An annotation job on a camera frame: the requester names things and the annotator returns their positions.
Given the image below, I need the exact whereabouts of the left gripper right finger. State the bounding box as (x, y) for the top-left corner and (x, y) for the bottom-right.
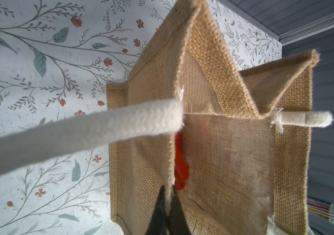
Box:
(167, 188), (191, 235)

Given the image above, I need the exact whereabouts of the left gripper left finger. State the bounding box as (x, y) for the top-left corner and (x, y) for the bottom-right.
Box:
(145, 186), (167, 235)

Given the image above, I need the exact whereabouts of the red flashlight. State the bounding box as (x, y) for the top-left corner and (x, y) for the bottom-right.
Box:
(174, 131), (190, 191)

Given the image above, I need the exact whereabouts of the brown jute tote bag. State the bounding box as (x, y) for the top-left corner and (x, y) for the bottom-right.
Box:
(0, 1), (332, 235)

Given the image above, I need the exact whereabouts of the blue lid pencil tube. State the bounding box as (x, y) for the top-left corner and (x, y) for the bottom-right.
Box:
(307, 196), (334, 225)

